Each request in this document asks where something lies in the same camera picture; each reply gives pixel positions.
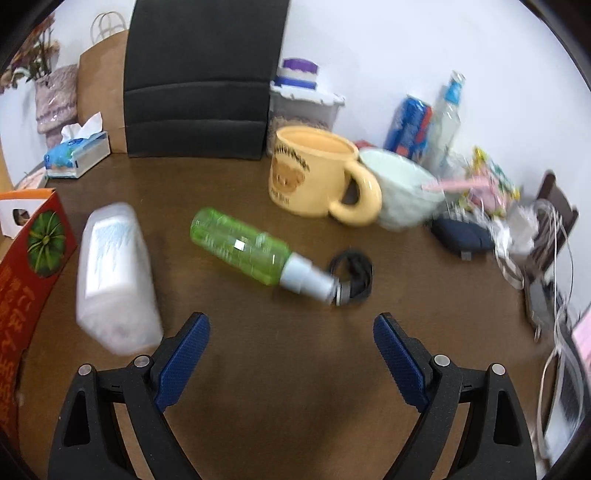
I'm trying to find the clear food container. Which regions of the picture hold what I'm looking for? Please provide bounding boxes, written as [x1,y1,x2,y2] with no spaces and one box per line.
[267,83,346,158]

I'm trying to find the small black coiled cable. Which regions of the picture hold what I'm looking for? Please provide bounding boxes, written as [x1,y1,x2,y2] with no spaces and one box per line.
[327,248,374,306]

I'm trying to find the white charging dock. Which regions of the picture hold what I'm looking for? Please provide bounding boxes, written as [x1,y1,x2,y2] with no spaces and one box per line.
[496,203,541,259]

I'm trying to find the dried pink flowers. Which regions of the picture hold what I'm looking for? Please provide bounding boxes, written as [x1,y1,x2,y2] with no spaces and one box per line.
[0,14,61,95]

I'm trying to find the pale green bowl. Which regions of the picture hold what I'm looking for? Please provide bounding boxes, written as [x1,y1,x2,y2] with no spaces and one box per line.
[358,148,446,232]

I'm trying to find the clear cotton swab box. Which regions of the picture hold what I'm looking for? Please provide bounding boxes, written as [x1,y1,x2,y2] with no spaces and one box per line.
[75,202,164,356]

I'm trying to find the dark wooden chair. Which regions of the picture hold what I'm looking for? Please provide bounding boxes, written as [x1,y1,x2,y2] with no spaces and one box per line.
[536,170,580,278]

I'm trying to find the grey laptop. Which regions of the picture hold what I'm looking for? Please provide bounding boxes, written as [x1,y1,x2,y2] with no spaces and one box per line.
[538,318,591,462]

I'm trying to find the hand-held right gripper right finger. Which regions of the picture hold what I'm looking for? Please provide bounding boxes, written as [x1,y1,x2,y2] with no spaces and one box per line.
[373,312,539,480]

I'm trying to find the purple white round jar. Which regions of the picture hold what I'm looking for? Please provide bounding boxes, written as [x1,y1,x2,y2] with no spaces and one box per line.
[276,58,320,92]

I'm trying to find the white cable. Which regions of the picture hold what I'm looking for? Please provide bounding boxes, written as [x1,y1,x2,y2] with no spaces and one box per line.
[531,198,578,462]

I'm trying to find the clear plastic bottle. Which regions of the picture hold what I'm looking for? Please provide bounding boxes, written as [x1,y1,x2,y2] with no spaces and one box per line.
[422,70,466,171]

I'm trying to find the white printed box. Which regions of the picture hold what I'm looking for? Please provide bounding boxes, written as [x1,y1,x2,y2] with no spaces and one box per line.
[18,168,49,190]

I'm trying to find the pink soft toy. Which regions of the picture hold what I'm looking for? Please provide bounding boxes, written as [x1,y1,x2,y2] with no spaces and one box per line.
[466,185,506,217]

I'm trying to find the pink stick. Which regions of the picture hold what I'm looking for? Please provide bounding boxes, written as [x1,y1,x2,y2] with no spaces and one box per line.
[422,178,495,195]

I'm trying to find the orange cardboard box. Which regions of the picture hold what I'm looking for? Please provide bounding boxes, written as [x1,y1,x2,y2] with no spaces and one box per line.
[0,187,78,444]

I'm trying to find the black paper bag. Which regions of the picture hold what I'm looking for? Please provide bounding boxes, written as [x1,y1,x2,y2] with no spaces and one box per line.
[123,0,289,161]

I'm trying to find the colourful snack packet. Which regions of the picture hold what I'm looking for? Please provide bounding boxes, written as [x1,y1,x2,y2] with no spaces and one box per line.
[462,147,520,204]

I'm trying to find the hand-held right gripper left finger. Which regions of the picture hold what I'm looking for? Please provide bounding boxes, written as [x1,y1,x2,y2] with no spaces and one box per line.
[47,311,212,480]

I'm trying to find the blue tissue pack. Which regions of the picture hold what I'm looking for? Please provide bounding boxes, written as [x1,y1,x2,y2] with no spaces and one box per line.
[44,112,112,180]

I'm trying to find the brown paper bag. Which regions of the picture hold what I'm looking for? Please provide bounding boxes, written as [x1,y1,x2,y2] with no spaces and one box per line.
[77,11,131,154]

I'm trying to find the blue soda can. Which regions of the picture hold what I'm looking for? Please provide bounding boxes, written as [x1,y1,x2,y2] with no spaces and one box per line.
[383,95,435,160]

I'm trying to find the dark zip pouch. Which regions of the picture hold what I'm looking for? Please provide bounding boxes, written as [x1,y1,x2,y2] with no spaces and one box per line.
[430,215,497,261]

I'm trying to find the green spray bottle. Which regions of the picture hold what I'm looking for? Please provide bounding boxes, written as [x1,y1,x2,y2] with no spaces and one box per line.
[189,207,338,305]

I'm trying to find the yellow bear mug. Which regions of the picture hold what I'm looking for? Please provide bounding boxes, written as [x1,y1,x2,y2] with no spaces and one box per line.
[268,126,384,227]

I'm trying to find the pink vase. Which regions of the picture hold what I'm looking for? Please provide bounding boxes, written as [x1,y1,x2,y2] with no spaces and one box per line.
[34,64,79,136]

